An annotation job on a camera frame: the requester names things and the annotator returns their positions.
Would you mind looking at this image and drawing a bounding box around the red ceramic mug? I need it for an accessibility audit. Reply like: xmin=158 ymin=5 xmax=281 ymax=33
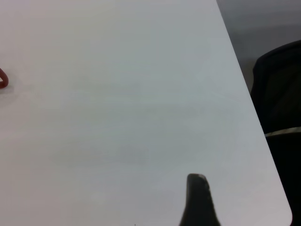
xmin=0 ymin=67 xmax=9 ymax=89

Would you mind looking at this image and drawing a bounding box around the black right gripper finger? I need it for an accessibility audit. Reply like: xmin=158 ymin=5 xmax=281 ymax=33
xmin=180 ymin=173 xmax=222 ymax=226

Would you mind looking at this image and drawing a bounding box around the black office chair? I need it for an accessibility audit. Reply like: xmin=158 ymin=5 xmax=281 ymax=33
xmin=250 ymin=40 xmax=301 ymax=226

